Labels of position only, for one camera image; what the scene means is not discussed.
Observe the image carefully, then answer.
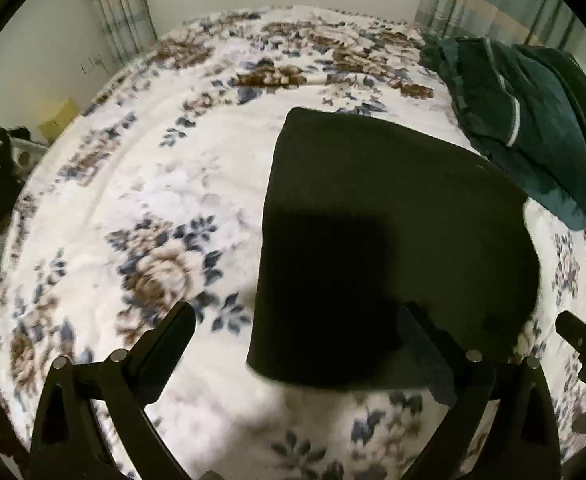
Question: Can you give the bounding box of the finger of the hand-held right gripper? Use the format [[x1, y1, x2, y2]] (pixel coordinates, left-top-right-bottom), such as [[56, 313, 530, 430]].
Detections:
[[556, 310, 586, 396]]

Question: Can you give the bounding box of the green plaid curtain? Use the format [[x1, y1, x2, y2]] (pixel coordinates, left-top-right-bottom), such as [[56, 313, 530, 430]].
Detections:
[[89, 0, 159, 63], [415, 0, 581, 56]]

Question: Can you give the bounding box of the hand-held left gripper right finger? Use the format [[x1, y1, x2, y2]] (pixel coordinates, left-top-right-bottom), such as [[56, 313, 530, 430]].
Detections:
[[397, 302, 561, 480]]

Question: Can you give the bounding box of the black garment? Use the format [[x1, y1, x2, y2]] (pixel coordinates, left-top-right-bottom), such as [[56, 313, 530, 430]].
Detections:
[[245, 106, 541, 391]]

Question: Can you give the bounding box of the floral printed blanket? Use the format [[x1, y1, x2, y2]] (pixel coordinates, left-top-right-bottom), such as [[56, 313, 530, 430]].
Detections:
[[0, 5, 586, 480]]

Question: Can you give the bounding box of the yellow box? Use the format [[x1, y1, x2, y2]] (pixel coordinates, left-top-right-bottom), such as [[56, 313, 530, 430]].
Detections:
[[37, 97, 81, 143]]

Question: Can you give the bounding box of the dark green garment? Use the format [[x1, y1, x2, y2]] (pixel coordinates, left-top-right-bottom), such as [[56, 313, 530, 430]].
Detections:
[[418, 36, 586, 236]]

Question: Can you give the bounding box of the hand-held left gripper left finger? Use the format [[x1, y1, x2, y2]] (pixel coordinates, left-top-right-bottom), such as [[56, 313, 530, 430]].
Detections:
[[30, 301, 196, 480]]

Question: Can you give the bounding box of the black hanging cloth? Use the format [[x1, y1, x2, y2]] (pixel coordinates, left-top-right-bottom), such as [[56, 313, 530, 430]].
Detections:
[[0, 126, 34, 236]]

